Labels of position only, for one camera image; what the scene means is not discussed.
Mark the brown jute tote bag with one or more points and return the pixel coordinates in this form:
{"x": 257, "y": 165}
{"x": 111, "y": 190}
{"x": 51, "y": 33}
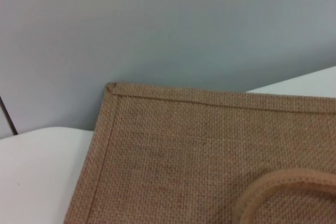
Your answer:
{"x": 183, "y": 155}

